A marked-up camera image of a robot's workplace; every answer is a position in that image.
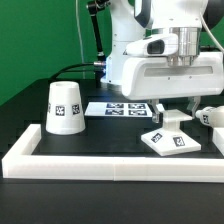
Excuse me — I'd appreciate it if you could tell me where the white lamp base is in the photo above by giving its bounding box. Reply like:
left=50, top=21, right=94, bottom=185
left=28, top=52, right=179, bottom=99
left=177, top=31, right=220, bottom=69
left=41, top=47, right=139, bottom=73
left=141, top=109, right=201, bottom=156

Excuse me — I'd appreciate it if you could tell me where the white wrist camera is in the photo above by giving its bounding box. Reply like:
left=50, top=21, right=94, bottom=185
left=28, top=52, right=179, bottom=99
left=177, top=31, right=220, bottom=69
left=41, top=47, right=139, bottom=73
left=124, top=33, right=178, bottom=57

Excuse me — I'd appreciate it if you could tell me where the white lamp shade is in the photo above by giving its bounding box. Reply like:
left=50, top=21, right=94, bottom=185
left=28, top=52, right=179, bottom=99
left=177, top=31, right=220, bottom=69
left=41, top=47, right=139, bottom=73
left=46, top=81, right=85, bottom=135

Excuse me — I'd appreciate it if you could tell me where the black cable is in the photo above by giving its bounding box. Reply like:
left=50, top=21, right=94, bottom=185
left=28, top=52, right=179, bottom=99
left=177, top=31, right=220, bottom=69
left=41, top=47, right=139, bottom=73
left=49, top=60, right=107, bottom=81

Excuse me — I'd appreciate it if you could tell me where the white frame wall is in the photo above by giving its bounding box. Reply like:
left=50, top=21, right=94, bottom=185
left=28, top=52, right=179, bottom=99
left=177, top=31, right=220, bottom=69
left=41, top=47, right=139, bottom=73
left=2, top=124, right=224, bottom=183

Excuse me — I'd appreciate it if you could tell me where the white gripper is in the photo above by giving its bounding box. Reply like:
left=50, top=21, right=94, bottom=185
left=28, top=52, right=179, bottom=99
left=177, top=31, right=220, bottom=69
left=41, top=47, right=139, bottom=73
left=122, top=52, right=224, bottom=123

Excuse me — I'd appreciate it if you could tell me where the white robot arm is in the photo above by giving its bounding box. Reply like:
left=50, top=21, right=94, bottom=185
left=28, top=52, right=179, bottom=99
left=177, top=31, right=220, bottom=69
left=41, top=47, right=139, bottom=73
left=106, top=0, right=224, bottom=111

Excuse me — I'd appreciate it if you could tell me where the white lamp bulb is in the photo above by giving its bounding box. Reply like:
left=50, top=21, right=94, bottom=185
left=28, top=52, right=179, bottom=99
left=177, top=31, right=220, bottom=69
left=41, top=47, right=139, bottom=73
left=196, top=106, right=224, bottom=128

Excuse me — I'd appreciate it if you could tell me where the white marker sheet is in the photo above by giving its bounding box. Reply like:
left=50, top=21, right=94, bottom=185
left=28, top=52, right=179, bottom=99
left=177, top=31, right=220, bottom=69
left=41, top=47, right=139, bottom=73
left=85, top=102, right=152, bottom=117

